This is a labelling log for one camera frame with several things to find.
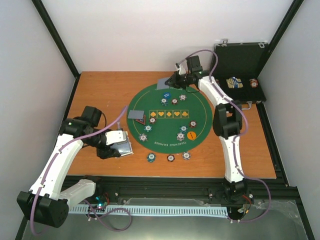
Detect blue round blind button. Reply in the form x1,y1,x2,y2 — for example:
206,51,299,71
163,92,172,100

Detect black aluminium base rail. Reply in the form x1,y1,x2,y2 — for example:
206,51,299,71
32,175,301,216

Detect green blue poker chip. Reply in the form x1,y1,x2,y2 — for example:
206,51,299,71
143,124,153,132

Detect triangular red dealer button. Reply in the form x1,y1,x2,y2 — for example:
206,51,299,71
135,117,146,126

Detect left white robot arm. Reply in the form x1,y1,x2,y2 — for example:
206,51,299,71
16,106,127,235

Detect wrapped card deck in case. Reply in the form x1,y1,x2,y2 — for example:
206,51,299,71
226,76,244,89

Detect red chips in case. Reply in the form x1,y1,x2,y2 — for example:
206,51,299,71
249,78,259,88

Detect green blue chip stack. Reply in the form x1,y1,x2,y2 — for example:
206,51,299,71
146,153,156,163

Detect black poker chip case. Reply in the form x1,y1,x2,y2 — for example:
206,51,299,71
210,38,269,104

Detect grey card deck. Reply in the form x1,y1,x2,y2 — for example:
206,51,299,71
110,142,130,158

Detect purple white chip stack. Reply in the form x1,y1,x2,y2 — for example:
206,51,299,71
182,151,191,160

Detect round green poker mat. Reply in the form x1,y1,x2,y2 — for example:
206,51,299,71
127,84,213,154

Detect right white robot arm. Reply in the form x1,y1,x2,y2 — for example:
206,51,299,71
165,55,247,203

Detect red brown chip stack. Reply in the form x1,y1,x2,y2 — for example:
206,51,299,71
166,154,175,162

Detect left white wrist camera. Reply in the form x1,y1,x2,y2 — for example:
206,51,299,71
104,130,127,146

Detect blue playing card box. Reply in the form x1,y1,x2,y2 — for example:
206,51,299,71
128,141,134,155

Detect blue backed playing card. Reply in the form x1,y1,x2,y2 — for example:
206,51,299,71
127,110,145,120

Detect light blue cable duct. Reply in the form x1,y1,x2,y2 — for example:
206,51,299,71
67,204,229,218

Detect orange round blind button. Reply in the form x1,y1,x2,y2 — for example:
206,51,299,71
186,131,197,141

